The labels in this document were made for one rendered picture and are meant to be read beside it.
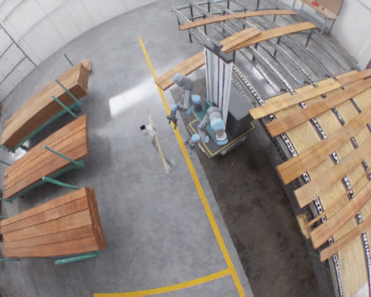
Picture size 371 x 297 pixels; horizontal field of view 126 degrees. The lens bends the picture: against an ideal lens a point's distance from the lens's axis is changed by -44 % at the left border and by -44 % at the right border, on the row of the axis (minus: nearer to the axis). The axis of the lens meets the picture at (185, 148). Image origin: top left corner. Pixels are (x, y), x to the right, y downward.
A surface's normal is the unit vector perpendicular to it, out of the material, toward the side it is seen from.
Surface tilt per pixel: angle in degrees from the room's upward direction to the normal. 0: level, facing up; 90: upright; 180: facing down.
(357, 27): 88
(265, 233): 0
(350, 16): 88
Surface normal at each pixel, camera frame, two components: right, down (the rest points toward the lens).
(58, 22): 0.36, 0.83
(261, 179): -0.14, -0.37
